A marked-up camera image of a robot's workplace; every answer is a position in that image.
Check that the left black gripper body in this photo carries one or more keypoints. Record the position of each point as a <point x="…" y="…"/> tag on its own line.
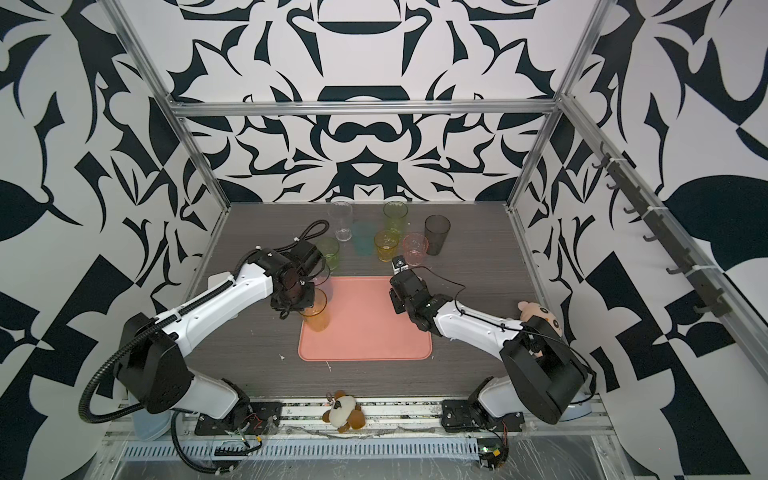
<point x="301" y="297"/>

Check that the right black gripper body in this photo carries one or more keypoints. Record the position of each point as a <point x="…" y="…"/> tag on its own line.
<point x="400" y="306"/>

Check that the orange translucent glass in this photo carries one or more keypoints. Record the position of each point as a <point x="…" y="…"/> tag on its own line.
<point x="316" y="315"/>

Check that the pink rectangular tray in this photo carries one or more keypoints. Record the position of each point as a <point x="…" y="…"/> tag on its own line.
<point x="360" y="324"/>

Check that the clear glass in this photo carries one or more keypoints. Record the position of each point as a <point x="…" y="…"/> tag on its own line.
<point x="341" y="216"/>

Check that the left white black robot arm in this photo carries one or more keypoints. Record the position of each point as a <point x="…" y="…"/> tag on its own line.
<point x="155" y="371"/>

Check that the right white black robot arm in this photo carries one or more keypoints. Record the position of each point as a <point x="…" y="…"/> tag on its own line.
<point x="544" y="375"/>

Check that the short green glass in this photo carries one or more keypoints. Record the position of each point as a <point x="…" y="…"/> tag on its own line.
<point x="330" y="249"/>

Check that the pink glass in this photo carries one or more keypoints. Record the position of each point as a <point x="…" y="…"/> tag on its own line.
<point x="414" y="247"/>

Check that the yellow glass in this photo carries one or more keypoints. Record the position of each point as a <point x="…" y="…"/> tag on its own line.
<point x="386" y="244"/>

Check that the dark grey glass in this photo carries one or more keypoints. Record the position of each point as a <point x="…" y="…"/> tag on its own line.
<point x="436" y="230"/>

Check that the teal translucent glass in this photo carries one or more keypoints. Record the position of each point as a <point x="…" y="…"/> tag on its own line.
<point x="363" y="233"/>

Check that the white box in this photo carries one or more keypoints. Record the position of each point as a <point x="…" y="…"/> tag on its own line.
<point x="216" y="281"/>

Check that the tall green glass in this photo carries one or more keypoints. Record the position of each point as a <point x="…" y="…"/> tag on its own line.
<point x="395" y="213"/>

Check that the pink pig plush toy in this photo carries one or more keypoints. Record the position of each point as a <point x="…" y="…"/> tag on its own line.
<point x="529" y="310"/>

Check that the brown white plush toy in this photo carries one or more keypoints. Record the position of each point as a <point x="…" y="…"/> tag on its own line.
<point x="344" y="413"/>

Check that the green lit circuit board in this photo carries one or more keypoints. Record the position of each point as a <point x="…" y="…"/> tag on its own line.
<point x="492" y="453"/>

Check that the light blue computer mouse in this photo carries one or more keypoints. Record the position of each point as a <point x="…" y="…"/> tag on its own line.
<point x="576" y="410"/>

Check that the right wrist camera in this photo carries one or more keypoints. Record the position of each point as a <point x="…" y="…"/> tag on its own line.
<point x="399" y="264"/>

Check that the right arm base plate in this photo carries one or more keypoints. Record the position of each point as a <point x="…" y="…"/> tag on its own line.
<point x="465" y="416"/>

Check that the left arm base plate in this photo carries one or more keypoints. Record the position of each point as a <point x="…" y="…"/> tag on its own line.
<point x="256" y="419"/>

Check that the white cable duct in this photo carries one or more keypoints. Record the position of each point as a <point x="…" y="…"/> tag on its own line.
<point x="339" y="449"/>

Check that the black hook rail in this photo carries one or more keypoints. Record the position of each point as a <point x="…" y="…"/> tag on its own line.
<point x="659" y="221"/>

